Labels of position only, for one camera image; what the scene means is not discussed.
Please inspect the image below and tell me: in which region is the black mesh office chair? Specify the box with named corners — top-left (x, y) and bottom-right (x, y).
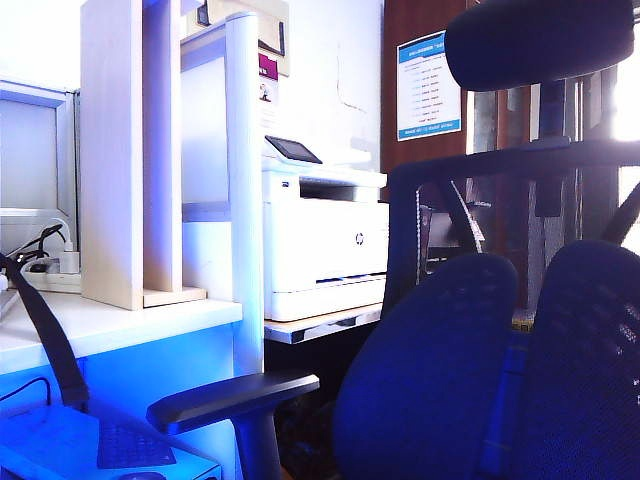
top-left (147, 0), bottom-right (640, 480)

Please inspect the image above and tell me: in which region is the magenta flyer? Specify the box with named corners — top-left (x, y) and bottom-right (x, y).
top-left (257, 51), bottom-right (281, 107)

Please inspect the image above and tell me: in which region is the light wooden desk organizer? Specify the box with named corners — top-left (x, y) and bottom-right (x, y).
top-left (79, 0), bottom-right (209, 311)

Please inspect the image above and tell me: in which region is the white HP printer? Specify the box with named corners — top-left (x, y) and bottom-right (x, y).
top-left (260, 134), bottom-right (391, 324)

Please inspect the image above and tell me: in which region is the white shelf unit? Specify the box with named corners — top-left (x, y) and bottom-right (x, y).
top-left (179, 12), bottom-right (265, 376)

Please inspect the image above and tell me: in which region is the blue white notice poster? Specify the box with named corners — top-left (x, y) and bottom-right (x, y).
top-left (396, 29), bottom-right (463, 143)

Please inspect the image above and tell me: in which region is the dark navy backpack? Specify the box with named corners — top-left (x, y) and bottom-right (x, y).
top-left (0, 252), bottom-right (91, 412)

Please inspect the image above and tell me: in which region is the brown wooden door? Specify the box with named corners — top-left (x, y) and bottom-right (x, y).
top-left (380, 0), bottom-right (471, 176)

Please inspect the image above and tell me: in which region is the white charger plug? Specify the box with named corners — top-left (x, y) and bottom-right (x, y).
top-left (58, 239), bottom-right (81, 275)

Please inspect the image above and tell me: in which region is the cardboard box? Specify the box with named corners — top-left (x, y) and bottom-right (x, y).
top-left (185, 0), bottom-right (291, 77)

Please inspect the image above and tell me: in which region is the white power strip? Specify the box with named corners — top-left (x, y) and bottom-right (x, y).
top-left (22, 259), bottom-right (82, 295)

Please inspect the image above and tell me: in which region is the thin black cable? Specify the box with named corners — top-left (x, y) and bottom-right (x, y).
top-left (0, 376), bottom-right (53, 407)

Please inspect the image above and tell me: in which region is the wooden printer table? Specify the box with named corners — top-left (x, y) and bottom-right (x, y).
top-left (263, 302), bottom-right (386, 346)

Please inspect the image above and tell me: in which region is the computer case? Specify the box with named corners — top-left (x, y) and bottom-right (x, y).
top-left (0, 399), bottom-right (222, 480)

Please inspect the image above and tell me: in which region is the glass desk partition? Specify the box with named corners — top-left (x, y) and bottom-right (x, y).
top-left (0, 78), bottom-right (81, 214)

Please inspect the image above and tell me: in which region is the black power cable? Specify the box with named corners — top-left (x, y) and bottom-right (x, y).
top-left (4, 223), bottom-right (67, 269)

